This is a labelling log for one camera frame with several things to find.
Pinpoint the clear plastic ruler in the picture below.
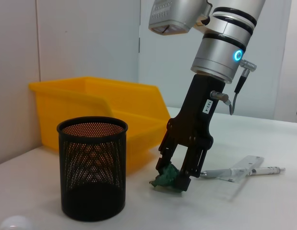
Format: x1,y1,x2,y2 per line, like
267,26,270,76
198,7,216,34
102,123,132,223
216,155,265,202

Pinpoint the silver white pen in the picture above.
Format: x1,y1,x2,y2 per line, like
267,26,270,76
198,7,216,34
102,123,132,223
201,165,287,178

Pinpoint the black mesh pen holder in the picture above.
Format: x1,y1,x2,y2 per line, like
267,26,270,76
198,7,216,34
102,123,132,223
56,116,129,216

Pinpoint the clear water bottle green label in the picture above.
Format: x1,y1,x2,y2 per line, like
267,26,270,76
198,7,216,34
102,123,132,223
0,208,34,230

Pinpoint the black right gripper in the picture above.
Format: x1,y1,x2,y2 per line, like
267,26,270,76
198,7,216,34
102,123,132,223
156,74,227,193

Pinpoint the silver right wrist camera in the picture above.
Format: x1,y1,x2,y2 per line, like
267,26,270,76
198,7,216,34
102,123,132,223
148,0,213,36

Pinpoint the yellow plastic bin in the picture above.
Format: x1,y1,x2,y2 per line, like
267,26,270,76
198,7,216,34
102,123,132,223
28,76,172,177

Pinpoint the right gripper cable with plug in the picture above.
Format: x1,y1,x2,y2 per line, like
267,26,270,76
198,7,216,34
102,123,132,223
209,58,259,115

